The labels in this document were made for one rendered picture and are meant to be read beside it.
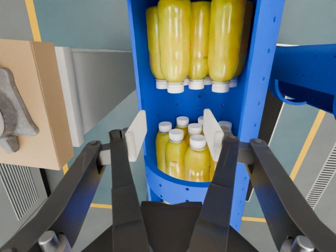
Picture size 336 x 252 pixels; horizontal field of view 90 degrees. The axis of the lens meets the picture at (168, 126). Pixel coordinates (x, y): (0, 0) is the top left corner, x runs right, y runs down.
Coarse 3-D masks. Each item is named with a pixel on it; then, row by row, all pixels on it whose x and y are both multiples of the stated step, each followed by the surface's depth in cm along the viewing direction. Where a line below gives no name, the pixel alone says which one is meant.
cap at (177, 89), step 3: (168, 84) 39; (168, 87) 39; (171, 87) 38; (174, 87) 38; (177, 87) 38; (180, 87) 38; (183, 87) 39; (168, 90) 39; (171, 90) 38; (174, 90) 38; (177, 90) 38; (180, 90) 38; (183, 90) 39
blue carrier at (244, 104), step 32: (128, 0) 31; (192, 0) 44; (256, 0) 36; (256, 32) 24; (256, 64) 26; (160, 96) 50; (192, 96) 54; (224, 96) 50; (256, 96) 29; (256, 128) 33; (160, 192) 39; (192, 192) 34
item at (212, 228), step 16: (224, 144) 13; (224, 160) 11; (224, 176) 10; (208, 192) 8; (224, 192) 8; (208, 208) 7; (224, 208) 7; (208, 224) 6; (224, 224) 7; (192, 240) 6; (208, 240) 6; (224, 240) 6
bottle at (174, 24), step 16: (160, 0) 31; (176, 0) 30; (160, 16) 32; (176, 16) 31; (160, 32) 34; (176, 32) 32; (160, 48) 35; (176, 48) 33; (160, 64) 37; (176, 64) 34; (176, 80) 37
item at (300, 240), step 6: (288, 240) 7; (294, 240) 7; (300, 240) 6; (306, 240) 6; (282, 246) 7; (288, 246) 7; (294, 246) 7; (300, 246) 6; (306, 246) 6; (312, 246) 6
